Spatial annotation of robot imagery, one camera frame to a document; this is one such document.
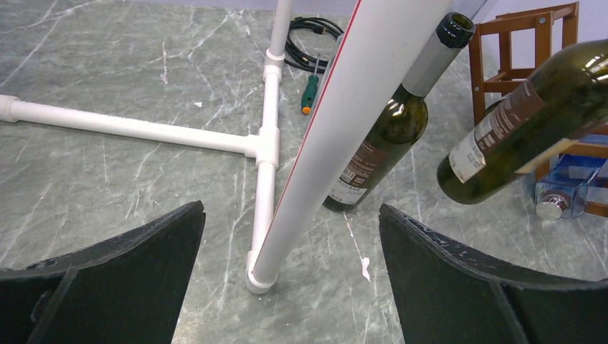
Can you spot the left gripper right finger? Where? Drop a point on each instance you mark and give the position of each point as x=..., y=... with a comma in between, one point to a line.
x=447, y=292

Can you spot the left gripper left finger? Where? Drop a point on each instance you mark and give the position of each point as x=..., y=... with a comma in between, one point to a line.
x=126, y=289

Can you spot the dark green wine bottle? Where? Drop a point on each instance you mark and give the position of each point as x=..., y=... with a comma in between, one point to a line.
x=404, y=119

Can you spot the green wine bottle silver neck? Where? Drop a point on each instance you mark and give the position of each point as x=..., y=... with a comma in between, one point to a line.
x=559, y=103

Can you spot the tall blue liquid bottle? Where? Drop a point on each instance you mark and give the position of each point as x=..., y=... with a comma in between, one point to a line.
x=475, y=10

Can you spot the blue clear bottle lying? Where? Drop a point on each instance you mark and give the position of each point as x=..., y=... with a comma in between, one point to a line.
x=575, y=184

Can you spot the brown wooden wine rack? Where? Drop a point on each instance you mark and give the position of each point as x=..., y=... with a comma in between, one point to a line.
x=541, y=21

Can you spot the green handled screwdriver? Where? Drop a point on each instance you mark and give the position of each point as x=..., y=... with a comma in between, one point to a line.
x=310, y=90

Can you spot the white PVC pipe frame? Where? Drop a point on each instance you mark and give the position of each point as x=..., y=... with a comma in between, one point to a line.
x=382, y=40

